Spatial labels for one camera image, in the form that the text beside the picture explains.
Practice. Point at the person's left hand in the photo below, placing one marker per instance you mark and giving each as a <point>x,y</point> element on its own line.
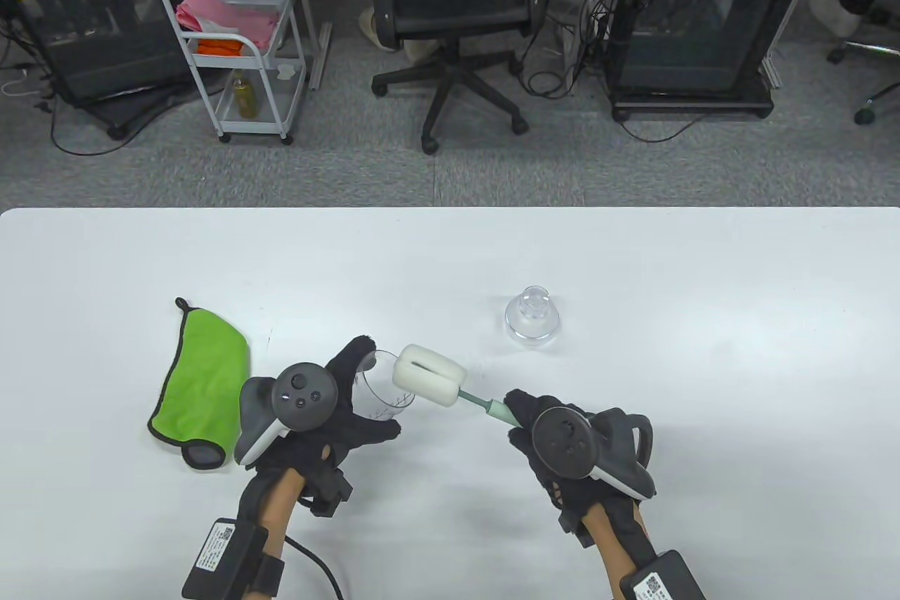
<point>344,438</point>

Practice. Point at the person's right hand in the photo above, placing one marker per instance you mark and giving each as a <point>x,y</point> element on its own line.
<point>555,498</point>

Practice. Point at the clear plastic shaker cup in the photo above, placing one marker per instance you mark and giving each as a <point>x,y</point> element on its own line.
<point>383,392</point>

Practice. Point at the white sponge cup brush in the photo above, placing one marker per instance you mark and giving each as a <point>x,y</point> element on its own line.
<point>429,375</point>

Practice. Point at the green microfibre cloth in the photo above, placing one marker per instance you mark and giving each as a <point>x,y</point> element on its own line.
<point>211,382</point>

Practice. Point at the clear plastic shaker lid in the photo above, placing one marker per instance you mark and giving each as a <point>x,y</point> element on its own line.
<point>532,318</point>

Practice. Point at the person's left forearm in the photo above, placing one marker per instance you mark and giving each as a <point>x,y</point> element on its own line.
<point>278,508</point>

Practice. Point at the person's right forearm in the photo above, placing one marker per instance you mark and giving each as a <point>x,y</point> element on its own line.
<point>619,544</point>

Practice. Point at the grey black right controller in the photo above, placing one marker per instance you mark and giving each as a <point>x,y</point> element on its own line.
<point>562,442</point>

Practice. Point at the grey black controller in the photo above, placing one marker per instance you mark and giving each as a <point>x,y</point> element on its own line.
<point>302,396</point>
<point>562,442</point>

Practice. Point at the grey black left controller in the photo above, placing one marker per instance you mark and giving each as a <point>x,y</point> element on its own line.
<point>302,396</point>

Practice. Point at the white rolling cart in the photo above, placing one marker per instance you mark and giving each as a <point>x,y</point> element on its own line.
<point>274,100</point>

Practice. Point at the yellowish drink bottle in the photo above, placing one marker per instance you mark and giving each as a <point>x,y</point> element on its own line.
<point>245,97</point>

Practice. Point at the beige slipper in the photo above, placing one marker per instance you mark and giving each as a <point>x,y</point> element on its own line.
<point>422,51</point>
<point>369,27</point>

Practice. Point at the orange folded item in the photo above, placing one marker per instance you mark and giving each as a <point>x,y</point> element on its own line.
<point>218,46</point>

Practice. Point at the pink cloth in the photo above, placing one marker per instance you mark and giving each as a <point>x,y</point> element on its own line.
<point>211,13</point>

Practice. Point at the black equipment cabinet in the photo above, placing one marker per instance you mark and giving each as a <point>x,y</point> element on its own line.
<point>84,16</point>
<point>696,16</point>

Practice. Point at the grey chair base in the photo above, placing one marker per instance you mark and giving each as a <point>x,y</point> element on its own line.
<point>872,51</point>

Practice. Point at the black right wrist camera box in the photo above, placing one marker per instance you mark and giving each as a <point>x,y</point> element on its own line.
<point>664,582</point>

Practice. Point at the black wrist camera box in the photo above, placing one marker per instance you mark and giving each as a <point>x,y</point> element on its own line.
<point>225,558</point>
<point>664,582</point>

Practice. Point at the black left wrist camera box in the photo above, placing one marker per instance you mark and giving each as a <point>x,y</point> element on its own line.
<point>225,558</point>

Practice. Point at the aluminium frame post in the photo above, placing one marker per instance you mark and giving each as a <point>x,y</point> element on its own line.
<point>316,44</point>
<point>794,2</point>

